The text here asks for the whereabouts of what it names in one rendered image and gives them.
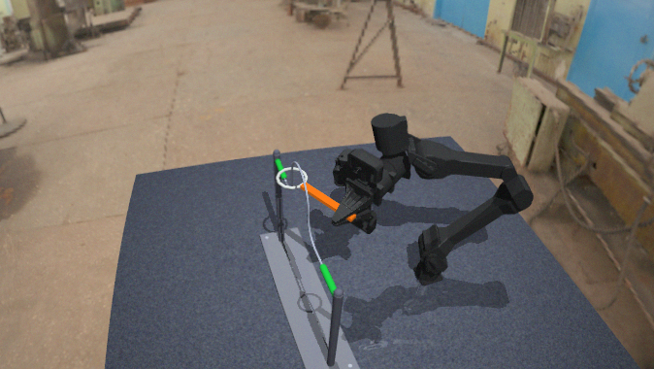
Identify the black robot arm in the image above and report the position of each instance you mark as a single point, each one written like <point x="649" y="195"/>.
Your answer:
<point x="433" y="160"/>

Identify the orange bar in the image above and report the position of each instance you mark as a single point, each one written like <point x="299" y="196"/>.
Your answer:
<point x="324" y="199"/>

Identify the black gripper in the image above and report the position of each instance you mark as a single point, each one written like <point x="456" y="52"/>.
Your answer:
<point x="373" y="181"/>

